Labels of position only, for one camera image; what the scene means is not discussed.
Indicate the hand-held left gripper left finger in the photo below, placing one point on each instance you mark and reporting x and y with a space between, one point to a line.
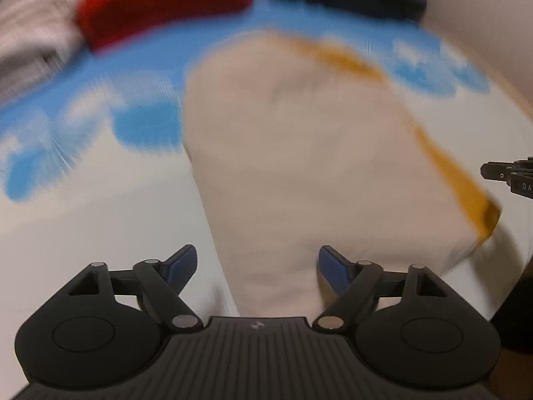
181 266

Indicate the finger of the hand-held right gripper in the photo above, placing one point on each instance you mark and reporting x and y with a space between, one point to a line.
497 171
525 161

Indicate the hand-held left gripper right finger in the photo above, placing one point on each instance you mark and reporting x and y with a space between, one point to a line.
333 267

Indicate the beige and mustard jacket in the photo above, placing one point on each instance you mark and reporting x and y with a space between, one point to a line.
312 154

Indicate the blue white printed bed sheet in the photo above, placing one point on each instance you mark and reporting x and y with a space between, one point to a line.
104 216

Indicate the purple box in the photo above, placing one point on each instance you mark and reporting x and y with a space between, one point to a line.
419 4

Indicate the red folded blanket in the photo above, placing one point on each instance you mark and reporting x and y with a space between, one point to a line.
158 4

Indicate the white folded quilt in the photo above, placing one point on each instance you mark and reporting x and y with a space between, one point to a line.
33 29

